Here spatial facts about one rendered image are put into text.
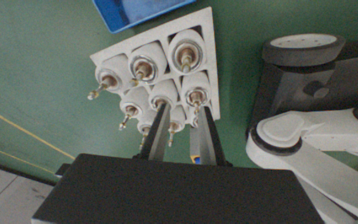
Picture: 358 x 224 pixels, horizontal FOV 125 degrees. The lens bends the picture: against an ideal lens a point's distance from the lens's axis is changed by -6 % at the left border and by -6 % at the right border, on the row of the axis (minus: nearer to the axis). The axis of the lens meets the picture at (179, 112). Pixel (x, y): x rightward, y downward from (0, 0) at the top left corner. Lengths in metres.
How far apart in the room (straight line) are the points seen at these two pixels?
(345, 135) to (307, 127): 0.12
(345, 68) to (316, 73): 0.14
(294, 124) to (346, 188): 0.17
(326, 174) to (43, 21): 1.13
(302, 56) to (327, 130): 0.26
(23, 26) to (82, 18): 0.31
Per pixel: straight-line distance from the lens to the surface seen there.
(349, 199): 0.46
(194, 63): 0.29
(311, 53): 0.48
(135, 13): 0.56
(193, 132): 0.56
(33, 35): 0.90
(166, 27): 0.35
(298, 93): 0.52
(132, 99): 0.39
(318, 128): 0.58
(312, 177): 0.46
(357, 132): 0.63
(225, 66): 0.58
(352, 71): 0.66
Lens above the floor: 0.53
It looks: 48 degrees down
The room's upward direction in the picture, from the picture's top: 174 degrees counter-clockwise
